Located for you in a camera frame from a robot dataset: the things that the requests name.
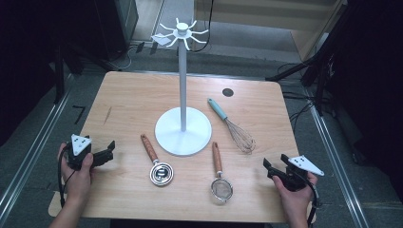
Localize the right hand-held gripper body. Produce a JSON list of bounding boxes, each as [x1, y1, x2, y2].
[[267, 154, 325, 193]]

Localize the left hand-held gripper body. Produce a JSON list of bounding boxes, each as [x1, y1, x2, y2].
[[65, 133, 114, 172]]

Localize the teal handled wire whisk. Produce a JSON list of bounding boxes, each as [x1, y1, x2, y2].
[[207, 97, 257, 155]]

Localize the wooden handled mesh strainer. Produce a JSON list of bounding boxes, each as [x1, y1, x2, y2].
[[210, 142, 234, 204]]

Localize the white utensil rack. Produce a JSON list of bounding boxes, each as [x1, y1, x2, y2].
[[154, 17, 213, 157]]

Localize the person's left hand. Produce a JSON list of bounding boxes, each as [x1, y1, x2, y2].
[[57, 142, 95, 203]]

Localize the person's right hand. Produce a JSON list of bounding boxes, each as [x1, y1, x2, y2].
[[272, 172, 318, 220]]

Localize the black stand leg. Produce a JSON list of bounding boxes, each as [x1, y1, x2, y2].
[[52, 44, 67, 105]]

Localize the black tripod stand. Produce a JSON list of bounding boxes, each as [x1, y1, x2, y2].
[[265, 31, 337, 117]]

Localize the white paper tag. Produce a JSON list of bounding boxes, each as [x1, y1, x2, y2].
[[150, 32, 171, 47]]

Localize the black cabinet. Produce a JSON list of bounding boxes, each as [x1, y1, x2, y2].
[[94, 0, 140, 62]]

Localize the beige wooden panel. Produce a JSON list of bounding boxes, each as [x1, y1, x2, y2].
[[193, 0, 347, 61]]

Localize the metal floor rail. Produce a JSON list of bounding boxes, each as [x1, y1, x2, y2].
[[308, 104, 371, 228], [0, 91, 72, 217]]

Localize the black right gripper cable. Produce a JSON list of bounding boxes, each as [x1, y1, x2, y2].
[[300, 175, 321, 228]]

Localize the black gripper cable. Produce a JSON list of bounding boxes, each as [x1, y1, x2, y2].
[[300, 175, 321, 228], [57, 144, 78, 208]]

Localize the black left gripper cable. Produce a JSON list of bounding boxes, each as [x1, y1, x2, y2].
[[57, 144, 78, 208]]

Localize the black floor cables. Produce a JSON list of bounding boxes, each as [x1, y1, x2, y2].
[[278, 62, 319, 134]]

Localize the wooden handled metal scoop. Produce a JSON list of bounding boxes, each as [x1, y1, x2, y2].
[[140, 133, 175, 187]]

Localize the white floor cable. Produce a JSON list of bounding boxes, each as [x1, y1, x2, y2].
[[108, 47, 138, 71]]

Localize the black hanging cable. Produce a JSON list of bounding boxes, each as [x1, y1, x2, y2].
[[192, 0, 215, 53]]

